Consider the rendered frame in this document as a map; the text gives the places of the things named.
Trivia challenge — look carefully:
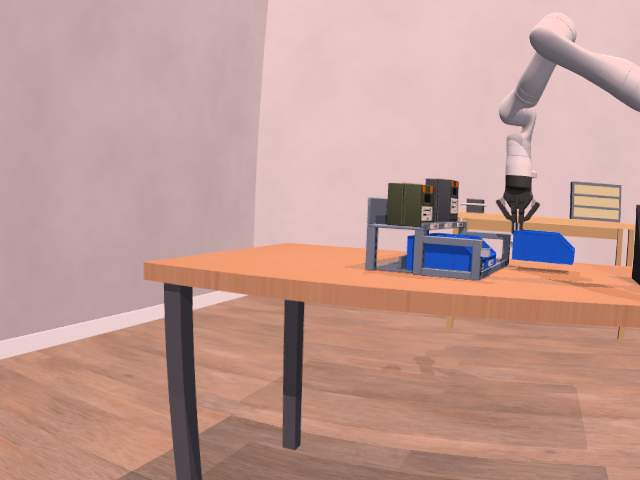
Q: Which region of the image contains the blue bin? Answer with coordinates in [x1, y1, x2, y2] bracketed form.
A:
[430, 233, 496, 268]
[406, 235, 472, 271]
[512, 229, 575, 265]

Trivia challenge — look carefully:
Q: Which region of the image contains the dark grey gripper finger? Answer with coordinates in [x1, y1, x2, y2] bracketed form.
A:
[517, 196, 540, 231]
[496, 195, 517, 234]

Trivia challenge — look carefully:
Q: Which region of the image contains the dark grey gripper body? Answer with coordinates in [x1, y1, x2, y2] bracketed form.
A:
[503, 175, 533, 210]

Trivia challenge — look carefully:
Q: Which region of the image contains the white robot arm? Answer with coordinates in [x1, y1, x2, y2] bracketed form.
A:
[499, 13, 640, 178]

